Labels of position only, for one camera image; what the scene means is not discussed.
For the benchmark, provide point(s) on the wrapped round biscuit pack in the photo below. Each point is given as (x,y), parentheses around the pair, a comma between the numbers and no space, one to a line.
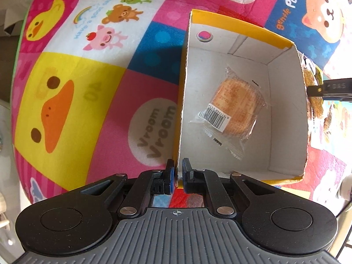
(230,116)

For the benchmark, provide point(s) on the colourful cartoon patchwork blanket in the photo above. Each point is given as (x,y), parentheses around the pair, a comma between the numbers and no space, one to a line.
(96,84)

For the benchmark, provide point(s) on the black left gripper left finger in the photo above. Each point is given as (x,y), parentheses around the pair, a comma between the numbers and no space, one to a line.
(141,190)

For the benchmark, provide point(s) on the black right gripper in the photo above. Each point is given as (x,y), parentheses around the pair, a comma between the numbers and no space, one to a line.
(332,89)

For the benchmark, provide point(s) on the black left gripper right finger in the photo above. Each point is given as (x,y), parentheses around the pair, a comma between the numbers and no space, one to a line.
(207,184)

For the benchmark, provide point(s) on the yellow cardboard box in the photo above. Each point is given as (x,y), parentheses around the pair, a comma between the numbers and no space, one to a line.
(276,152)

